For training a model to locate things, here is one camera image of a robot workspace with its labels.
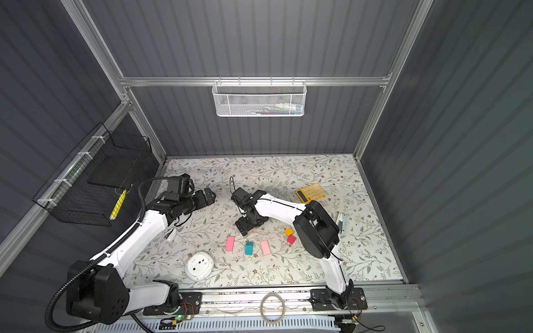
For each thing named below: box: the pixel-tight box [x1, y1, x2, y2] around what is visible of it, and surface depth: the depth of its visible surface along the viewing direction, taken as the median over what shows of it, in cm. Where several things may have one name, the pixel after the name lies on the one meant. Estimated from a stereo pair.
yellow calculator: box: [294, 183, 327, 204], surface depth 106 cm
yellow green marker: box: [108, 189, 128, 221], surface depth 70 cm
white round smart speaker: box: [184, 251, 215, 281], surface depth 80 cm
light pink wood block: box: [260, 240, 271, 256], surface depth 88 cm
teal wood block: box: [244, 241, 255, 256], surface depth 89 cm
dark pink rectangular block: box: [225, 236, 236, 252], surface depth 90 cm
